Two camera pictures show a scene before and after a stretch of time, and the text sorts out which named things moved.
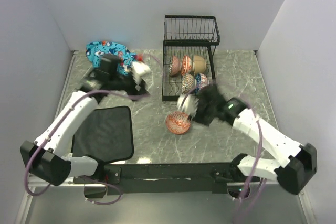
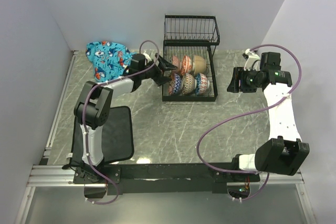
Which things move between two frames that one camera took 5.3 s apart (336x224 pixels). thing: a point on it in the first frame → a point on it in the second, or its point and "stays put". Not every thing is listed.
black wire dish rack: x=189 y=54 stays put
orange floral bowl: x=188 y=65 stays put
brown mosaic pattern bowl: x=189 y=83 stays put
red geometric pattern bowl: x=178 y=123 → x=176 y=86
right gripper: x=198 y=118 → x=239 y=73
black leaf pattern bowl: x=175 y=66 stays put
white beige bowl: x=199 y=64 stays put
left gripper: x=142 y=90 → x=159 y=78
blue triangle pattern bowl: x=201 y=82 stays put
